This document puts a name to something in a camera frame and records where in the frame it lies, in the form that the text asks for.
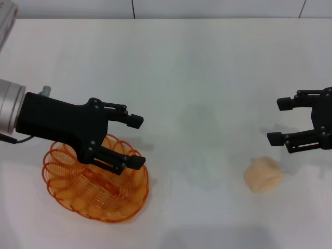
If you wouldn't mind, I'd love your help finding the orange plastic wire basket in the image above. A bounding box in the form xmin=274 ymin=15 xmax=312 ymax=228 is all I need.
xmin=41 ymin=133 xmax=150 ymax=223

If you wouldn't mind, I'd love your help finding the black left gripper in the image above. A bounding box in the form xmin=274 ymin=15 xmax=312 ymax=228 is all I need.
xmin=16 ymin=92 xmax=144 ymax=164

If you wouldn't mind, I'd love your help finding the silver cable plug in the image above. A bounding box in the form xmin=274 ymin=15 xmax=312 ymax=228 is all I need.
xmin=38 ymin=85 xmax=53 ymax=98

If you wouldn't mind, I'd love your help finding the grey box housing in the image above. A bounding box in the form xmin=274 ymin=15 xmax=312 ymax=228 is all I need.
xmin=0 ymin=0 xmax=19 ymax=51

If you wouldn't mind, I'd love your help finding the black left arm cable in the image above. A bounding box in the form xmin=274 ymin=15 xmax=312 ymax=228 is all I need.
xmin=0 ymin=133 xmax=35 ymax=144

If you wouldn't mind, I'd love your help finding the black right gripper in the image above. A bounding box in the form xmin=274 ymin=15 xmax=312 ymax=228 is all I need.
xmin=267 ymin=87 xmax=332 ymax=154

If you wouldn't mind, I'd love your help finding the pale beige bread bun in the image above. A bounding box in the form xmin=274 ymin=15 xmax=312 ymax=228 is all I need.
xmin=243 ymin=156 xmax=283 ymax=193

